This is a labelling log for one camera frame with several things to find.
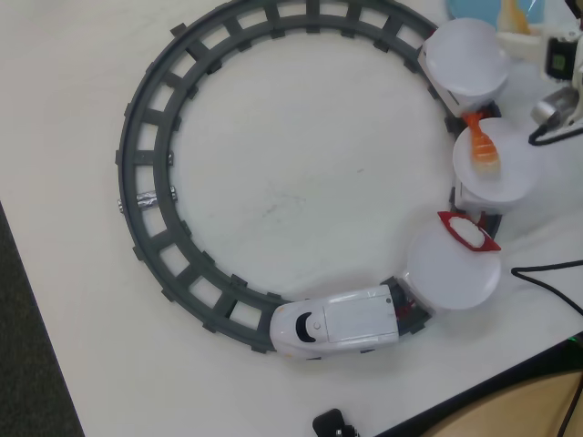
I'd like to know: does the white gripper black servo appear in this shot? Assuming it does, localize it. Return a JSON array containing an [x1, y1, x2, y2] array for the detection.
[[495, 22, 583, 87]]

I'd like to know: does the light blue dish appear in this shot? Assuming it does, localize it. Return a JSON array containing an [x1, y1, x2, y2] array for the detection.
[[448, 0, 547, 36]]

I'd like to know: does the orange shrimp sushi toy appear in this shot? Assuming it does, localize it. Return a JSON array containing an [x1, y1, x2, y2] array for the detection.
[[462, 111, 502, 173]]

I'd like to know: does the red tuna sushi toy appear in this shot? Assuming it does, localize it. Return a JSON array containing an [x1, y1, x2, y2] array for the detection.
[[436, 210, 502, 253]]

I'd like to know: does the white Shinkansen toy locomotive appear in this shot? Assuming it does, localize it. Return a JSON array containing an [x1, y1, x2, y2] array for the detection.
[[269, 284, 401, 363]]

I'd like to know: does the white train car with plate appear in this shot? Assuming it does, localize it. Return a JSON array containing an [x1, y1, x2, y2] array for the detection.
[[417, 17, 511, 116], [395, 222, 502, 320], [450, 117, 543, 218]]

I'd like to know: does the light wooden desk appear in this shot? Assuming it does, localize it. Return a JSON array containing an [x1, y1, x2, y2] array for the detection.
[[373, 371, 583, 437]]

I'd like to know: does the grey circular toy train track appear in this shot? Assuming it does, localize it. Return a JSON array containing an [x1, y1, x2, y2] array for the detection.
[[113, 0, 505, 363]]

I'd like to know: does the black power adapter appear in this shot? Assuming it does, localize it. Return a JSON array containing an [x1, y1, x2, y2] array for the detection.
[[312, 408, 361, 437]]

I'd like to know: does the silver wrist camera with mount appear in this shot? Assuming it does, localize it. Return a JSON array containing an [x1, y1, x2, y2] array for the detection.
[[531, 84, 583, 133]]

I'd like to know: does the black cable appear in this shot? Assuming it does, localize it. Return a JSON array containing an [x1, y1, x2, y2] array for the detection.
[[509, 259, 583, 437], [527, 118, 583, 147]]

